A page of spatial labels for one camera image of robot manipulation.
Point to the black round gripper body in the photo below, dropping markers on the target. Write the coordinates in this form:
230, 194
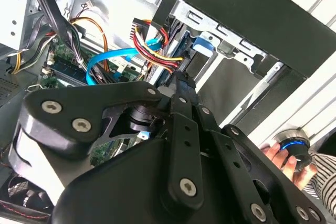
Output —
118, 195

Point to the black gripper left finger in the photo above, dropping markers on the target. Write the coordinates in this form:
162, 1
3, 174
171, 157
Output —
78, 103

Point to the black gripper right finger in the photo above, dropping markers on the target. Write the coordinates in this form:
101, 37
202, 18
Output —
236, 150

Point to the hard disk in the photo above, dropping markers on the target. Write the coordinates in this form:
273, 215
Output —
203, 46

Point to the person's left hand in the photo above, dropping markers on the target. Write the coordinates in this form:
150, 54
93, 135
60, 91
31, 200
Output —
288, 169

